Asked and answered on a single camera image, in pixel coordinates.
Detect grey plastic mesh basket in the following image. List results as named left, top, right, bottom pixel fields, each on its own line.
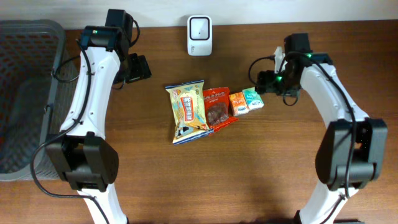
left=1, top=20, right=76, bottom=182

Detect red snack bag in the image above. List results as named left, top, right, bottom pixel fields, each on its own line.
left=203, top=87, right=238, bottom=133

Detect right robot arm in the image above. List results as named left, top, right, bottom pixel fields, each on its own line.
left=253, top=33, right=388, bottom=223

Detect yellow wet wipes pack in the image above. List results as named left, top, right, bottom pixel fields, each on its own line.
left=165, top=80, right=214, bottom=145

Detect white barcode scanner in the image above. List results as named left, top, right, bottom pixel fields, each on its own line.
left=187, top=15, right=213, bottom=57

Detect orange tissue pack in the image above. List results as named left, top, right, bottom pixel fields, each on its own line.
left=229, top=92, right=249, bottom=116

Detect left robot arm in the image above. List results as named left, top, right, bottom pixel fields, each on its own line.
left=45, top=9, right=152, bottom=223

